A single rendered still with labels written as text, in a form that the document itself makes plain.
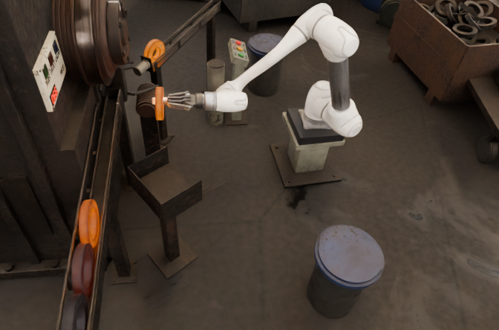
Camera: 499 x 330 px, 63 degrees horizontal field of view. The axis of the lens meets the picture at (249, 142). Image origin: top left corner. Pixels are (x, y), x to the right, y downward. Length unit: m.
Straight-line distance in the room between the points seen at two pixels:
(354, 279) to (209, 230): 0.94
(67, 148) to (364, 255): 1.37
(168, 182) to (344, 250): 0.87
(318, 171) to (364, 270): 1.03
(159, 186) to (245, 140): 1.20
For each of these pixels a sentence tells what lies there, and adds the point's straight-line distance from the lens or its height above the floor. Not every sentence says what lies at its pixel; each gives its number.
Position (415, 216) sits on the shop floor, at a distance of 2.82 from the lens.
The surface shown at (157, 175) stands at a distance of 1.93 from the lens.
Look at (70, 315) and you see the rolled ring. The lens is 1.47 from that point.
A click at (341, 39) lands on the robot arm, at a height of 1.18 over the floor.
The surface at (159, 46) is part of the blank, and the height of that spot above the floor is 0.74.
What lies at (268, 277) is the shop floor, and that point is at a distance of 2.33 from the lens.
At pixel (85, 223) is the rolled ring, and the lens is 1.61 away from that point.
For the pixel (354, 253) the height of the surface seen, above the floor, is 0.43.
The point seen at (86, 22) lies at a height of 1.25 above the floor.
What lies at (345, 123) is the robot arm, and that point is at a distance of 2.29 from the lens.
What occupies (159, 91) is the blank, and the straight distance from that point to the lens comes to 1.91.
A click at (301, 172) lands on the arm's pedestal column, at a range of 2.77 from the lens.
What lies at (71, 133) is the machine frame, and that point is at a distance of 1.82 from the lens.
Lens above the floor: 2.06
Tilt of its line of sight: 44 degrees down
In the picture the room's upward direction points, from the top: 5 degrees clockwise
